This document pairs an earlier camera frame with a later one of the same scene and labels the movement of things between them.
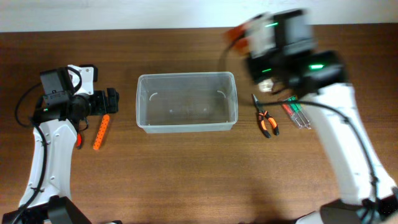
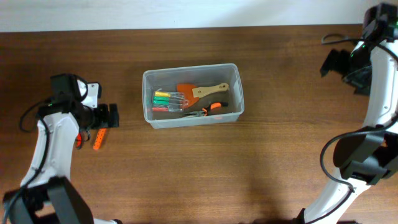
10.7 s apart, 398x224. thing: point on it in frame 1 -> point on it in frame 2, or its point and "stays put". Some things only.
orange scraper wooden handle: (239, 43) -> (191, 93)
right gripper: (259, 72) -> (336, 62)
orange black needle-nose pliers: (263, 114) -> (204, 111)
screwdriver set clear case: (296, 112) -> (168, 101)
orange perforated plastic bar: (101, 131) stays put
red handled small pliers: (78, 140) stays put
